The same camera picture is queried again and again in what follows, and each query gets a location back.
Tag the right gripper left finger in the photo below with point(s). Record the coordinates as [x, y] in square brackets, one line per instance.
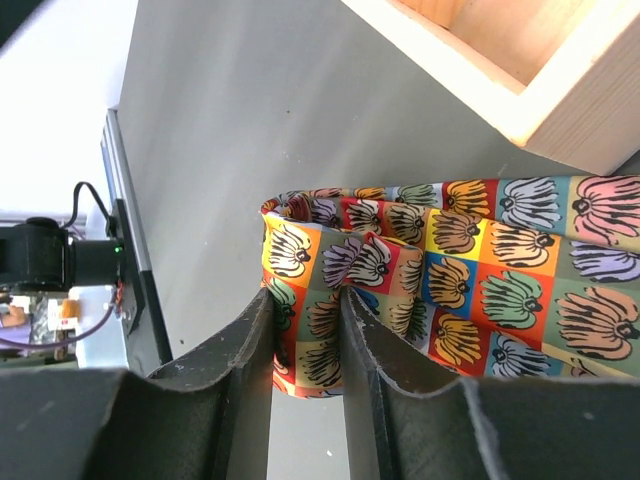
[205, 415]

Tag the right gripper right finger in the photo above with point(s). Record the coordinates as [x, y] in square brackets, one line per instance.
[407, 417]

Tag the colourful banana print tie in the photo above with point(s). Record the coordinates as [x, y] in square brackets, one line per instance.
[521, 277]

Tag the wooden eight-compartment box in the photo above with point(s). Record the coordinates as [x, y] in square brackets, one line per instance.
[559, 79]

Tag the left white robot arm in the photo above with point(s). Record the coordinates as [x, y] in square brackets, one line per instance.
[41, 256]

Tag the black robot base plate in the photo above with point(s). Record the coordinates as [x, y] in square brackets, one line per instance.
[145, 334]

